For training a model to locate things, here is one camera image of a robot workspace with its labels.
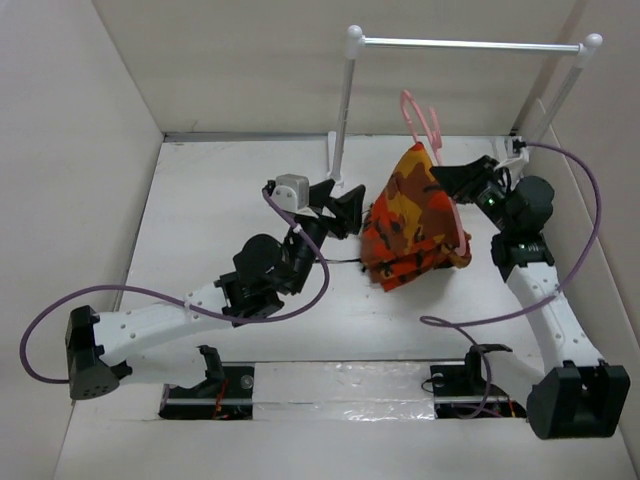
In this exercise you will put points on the pink plastic clothes hanger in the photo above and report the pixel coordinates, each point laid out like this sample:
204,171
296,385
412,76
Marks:
432,133

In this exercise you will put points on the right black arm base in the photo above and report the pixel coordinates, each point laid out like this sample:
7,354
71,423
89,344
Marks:
457,388

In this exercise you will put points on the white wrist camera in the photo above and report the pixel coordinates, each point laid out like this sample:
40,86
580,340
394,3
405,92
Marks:
291,193
511,152

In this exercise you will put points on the white metal clothes rack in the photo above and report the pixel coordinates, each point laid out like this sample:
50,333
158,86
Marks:
479,88

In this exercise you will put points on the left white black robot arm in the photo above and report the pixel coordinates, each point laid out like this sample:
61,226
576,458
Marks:
109,349

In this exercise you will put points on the orange camouflage trousers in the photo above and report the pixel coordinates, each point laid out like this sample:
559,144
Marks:
410,228

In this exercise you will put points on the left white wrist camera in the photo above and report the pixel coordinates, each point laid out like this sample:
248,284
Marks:
291,193

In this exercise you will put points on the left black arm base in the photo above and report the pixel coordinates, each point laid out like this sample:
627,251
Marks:
225,394

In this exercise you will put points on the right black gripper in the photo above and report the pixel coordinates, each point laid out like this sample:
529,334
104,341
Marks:
463,180

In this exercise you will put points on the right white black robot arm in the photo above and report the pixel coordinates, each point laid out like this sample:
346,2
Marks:
576,394

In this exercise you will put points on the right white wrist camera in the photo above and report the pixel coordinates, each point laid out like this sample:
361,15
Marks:
511,152

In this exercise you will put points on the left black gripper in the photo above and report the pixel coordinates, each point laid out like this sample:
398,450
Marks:
344,222

